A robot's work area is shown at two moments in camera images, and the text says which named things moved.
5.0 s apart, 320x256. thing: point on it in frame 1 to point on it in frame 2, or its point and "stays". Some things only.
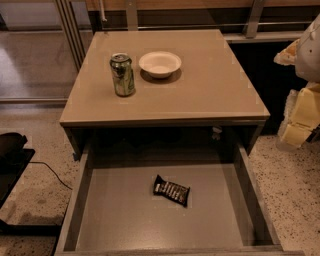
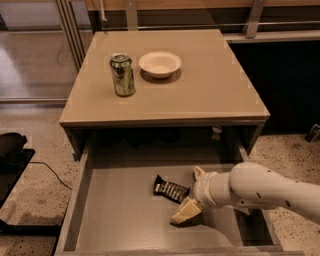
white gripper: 310,55 to 202,188
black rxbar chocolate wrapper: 172,191 stays
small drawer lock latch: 216,131 stays
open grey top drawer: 168,198 stays
